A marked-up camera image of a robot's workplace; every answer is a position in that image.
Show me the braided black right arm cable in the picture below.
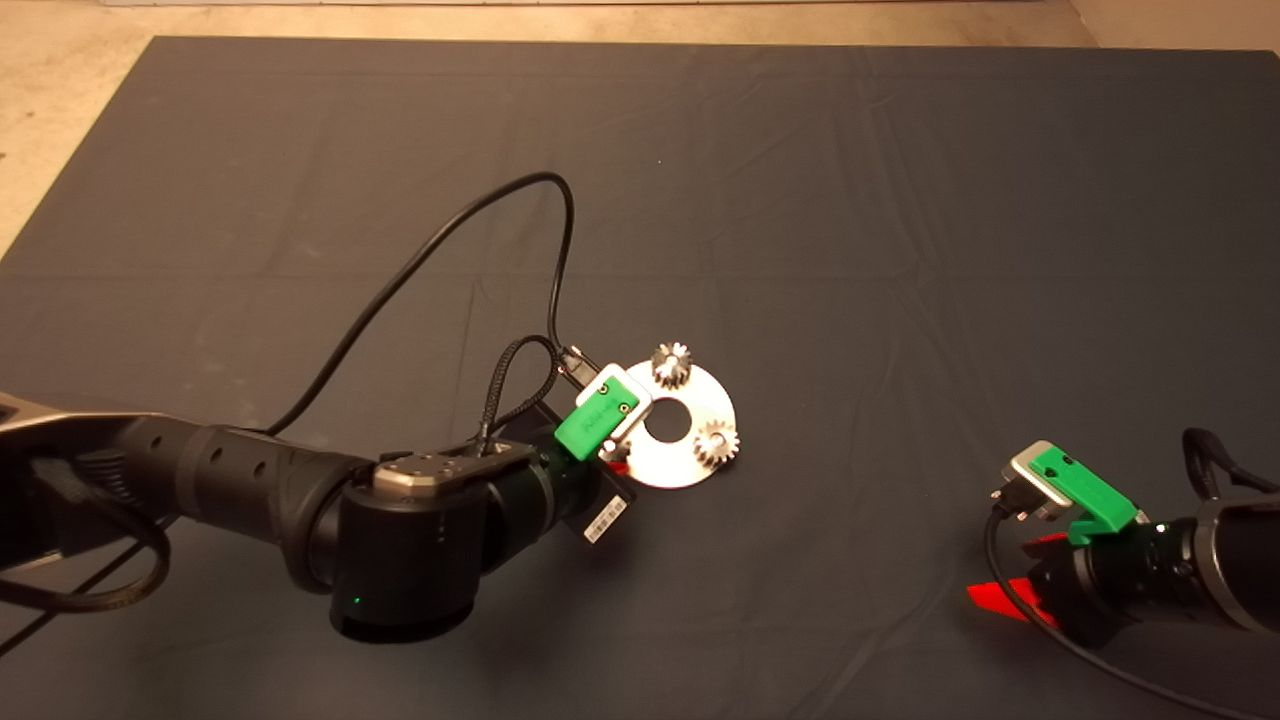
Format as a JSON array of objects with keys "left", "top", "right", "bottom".
[{"left": 1183, "top": 428, "right": 1280, "bottom": 501}]

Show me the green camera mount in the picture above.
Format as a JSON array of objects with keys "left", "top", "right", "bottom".
[
  {"left": 1030, "top": 448, "right": 1141, "bottom": 546},
  {"left": 555, "top": 378, "right": 641, "bottom": 461}
]

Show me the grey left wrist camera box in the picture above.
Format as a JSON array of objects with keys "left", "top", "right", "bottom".
[{"left": 575, "top": 363, "right": 653, "bottom": 446}]

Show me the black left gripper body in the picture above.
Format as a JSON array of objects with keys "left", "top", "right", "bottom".
[{"left": 495, "top": 405, "right": 639, "bottom": 546}]

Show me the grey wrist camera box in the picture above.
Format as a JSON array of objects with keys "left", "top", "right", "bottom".
[
  {"left": 575, "top": 363, "right": 653, "bottom": 446},
  {"left": 1003, "top": 440, "right": 1076, "bottom": 521}
]

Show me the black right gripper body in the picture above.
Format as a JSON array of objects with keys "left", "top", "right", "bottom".
[{"left": 1030, "top": 533, "right": 1136, "bottom": 649}]

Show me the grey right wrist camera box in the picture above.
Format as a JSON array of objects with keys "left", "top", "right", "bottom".
[{"left": 1003, "top": 440, "right": 1076, "bottom": 521}]

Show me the round metal carrier plate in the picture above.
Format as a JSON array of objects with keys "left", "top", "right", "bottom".
[{"left": 605, "top": 362, "right": 738, "bottom": 491}]

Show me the black left camera cable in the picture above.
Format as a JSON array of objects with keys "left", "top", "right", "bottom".
[{"left": 0, "top": 172, "right": 601, "bottom": 656}]

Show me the braided black arm cable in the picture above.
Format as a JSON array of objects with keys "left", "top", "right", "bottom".
[
  {"left": 1183, "top": 428, "right": 1280, "bottom": 501},
  {"left": 478, "top": 335, "right": 561, "bottom": 456},
  {"left": 0, "top": 490, "right": 171, "bottom": 613}
]

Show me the green right camera mount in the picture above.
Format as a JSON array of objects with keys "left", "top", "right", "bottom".
[{"left": 1030, "top": 448, "right": 1141, "bottom": 546}]

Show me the green left camera mount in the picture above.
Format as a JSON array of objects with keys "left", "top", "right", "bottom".
[{"left": 555, "top": 378, "right": 641, "bottom": 461}]

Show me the dark grey table cloth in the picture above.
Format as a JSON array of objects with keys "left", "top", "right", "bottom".
[{"left": 0, "top": 35, "right": 1280, "bottom": 720}]

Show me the braided black left arm cable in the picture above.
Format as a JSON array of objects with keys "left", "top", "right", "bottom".
[
  {"left": 478, "top": 335, "right": 561, "bottom": 456},
  {"left": 0, "top": 490, "right": 171, "bottom": 613}
]

